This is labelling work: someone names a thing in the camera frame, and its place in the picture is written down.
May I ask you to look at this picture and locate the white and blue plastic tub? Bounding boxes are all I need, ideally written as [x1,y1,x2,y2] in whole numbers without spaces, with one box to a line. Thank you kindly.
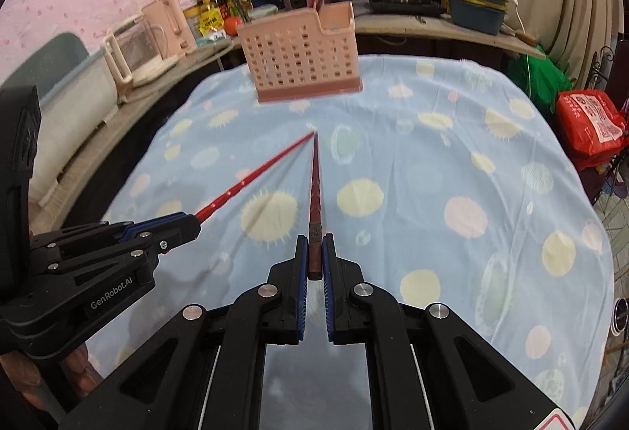
[34,32,121,185]

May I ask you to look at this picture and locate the wooden counter shelf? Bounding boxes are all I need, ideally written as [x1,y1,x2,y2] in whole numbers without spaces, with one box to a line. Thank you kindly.
[29,0,546,224]

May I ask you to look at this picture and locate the yellow seasoning packet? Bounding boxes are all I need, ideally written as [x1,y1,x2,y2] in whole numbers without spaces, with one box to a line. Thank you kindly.
[197,10,224,38]

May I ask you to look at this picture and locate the brown patterned chopstick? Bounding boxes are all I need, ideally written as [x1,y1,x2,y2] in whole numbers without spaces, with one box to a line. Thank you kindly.
[305,131,325,282]

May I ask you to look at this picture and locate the green plastic bag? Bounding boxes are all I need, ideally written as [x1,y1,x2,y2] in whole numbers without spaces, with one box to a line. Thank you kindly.
[506,44,573,116]

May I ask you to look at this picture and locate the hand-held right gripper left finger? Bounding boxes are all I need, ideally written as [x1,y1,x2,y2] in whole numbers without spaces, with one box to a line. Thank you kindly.
[58,236,310,430]

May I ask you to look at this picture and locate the person's left hand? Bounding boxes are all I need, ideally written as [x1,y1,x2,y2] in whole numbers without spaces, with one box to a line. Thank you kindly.
[0,344,101,421]

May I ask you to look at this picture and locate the blue lunch box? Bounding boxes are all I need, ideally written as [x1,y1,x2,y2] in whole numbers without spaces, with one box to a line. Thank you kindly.
[445,0,509,35]

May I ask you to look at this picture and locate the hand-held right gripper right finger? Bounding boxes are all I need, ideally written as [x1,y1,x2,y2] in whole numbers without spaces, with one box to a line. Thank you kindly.
[322,236,576,430]

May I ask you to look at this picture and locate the blue polka dot blanket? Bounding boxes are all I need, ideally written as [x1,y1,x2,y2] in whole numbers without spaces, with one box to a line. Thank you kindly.
[81,54,615,430]

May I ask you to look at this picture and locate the glass kettle with cream handle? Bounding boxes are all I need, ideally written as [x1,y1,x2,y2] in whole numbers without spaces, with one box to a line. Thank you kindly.
[101,15,180,89]

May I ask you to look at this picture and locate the red plastic bag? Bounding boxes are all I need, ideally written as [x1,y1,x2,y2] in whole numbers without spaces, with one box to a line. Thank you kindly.
[555,90,629,170]

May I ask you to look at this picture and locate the pink electric kettle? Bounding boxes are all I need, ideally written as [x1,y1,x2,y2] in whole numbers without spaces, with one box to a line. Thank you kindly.
[142,0,197,60]

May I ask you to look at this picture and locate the knife with wooden handle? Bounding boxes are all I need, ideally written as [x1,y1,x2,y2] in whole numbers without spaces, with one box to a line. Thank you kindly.
[501,24,539,45]

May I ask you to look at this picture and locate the black induction cooker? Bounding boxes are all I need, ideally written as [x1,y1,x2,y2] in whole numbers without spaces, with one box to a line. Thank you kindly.
[366,0,445,15]

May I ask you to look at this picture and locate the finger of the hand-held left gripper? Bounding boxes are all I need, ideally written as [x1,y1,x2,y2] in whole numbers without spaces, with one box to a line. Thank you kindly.
[29,215,203,276]
[29,212,190,250]

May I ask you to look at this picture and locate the pink perforated utensil basket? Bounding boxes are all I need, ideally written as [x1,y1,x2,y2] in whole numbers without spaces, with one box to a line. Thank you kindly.
[237,1,364,104]

